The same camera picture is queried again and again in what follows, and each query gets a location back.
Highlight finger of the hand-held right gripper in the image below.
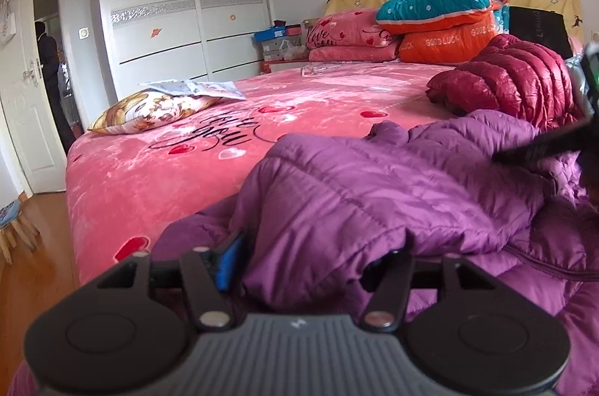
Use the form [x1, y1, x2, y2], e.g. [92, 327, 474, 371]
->
[579, 140, 599, 202]
[491, 117, 599, 166]

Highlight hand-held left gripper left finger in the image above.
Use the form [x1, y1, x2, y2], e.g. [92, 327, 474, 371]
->
[96, 232, 246, 331]

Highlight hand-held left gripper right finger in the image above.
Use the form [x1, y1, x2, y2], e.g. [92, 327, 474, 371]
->
[360, 250, 497, 331]

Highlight purple down jacket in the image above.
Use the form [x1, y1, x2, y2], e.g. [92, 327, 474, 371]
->
[9, 110, 599, 396]

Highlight black bag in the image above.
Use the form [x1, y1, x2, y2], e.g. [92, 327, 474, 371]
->
[507, 5, 574, 60]

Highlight dark red down jacket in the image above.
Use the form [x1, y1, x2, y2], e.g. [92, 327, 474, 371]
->
[425, 33, 587, 131]

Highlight pink bed with blanket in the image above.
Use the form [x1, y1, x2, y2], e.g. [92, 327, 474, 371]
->
[66, 59, 469, 285]

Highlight orange folded quilt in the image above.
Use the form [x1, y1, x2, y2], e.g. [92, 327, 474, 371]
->
[399, 9, 505, 66]

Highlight teal dotted quilt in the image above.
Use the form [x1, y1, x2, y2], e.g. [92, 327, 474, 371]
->
[375, 0, 510, 35]

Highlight floral pillow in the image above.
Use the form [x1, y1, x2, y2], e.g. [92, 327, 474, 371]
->
[87, 91, 224, 135]

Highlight white papers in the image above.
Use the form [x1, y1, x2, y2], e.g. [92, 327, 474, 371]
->
[139, 78, 247, 101]

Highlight wooden stool with blue cushion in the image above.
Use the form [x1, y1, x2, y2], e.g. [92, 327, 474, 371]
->
[0, 199, 41, 266]

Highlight pink folded blanket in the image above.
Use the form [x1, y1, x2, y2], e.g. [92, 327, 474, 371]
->
[305, 8, 404, 63]

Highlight blue box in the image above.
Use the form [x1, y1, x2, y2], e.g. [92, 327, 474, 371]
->
[253, 28, 289, 42]

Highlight white door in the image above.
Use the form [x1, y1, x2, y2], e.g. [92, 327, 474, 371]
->
[0, 20, 69, 195]

